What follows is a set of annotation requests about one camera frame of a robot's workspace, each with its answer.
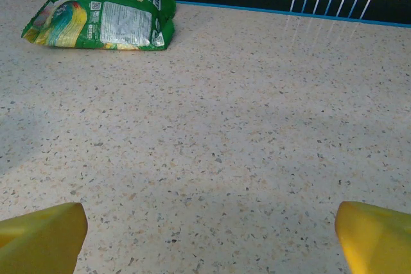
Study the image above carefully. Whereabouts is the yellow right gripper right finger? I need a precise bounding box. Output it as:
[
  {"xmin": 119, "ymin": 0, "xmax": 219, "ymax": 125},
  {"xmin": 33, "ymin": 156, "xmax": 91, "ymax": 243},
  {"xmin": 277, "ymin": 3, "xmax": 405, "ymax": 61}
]
[{"xmin": 335, "ymin": 201, "xmax": 411, "ymax": 274}]

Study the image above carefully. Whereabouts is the green snack bag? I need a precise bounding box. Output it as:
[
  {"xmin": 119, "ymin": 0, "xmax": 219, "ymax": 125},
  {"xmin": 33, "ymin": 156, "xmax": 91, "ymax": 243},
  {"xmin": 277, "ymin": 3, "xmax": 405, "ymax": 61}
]
[{"xmin": 21, "ymin": 0, "xmax": 177, "ymax": 52}]

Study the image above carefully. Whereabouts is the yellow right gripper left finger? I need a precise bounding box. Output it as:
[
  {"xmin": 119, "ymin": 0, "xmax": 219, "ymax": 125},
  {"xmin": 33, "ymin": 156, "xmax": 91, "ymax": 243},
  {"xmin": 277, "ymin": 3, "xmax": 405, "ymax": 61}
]
[{"xmin": 0, "ymin": 202, "xmax": 89, "ymax": 274}]

